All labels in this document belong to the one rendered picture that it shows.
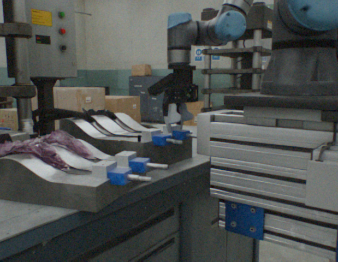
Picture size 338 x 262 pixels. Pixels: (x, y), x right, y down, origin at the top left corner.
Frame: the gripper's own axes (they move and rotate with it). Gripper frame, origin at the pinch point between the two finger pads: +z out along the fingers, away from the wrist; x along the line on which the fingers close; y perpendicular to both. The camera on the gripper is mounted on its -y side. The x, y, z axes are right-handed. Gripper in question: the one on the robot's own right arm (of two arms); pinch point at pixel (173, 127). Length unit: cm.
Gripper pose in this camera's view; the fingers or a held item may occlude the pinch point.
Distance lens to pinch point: 113.4
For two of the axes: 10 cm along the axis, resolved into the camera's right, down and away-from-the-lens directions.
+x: 5.9, -1.2, 8.0
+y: 8.1, 0.9, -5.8
